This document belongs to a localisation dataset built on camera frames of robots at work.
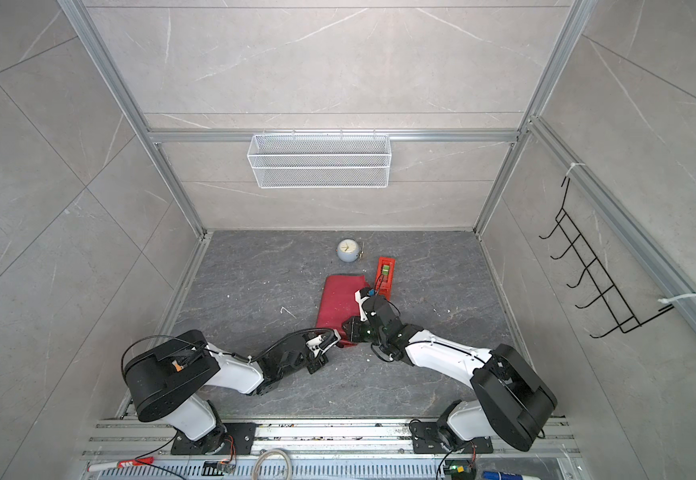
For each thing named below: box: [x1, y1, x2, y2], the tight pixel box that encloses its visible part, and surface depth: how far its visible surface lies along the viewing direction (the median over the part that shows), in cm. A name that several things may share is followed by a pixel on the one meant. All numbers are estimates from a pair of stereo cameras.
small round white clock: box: [336, 238, 362, 263], surface depth 113 cm
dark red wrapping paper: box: [316, 275, 370, 348], surface depth 91 cm
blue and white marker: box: [482, 471, 541, 480], surface depth 69 cm
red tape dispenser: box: [374, 256, 396, 301], surface depth 102 cm
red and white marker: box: [87, 456, 155, 472], surface depth 71 cm
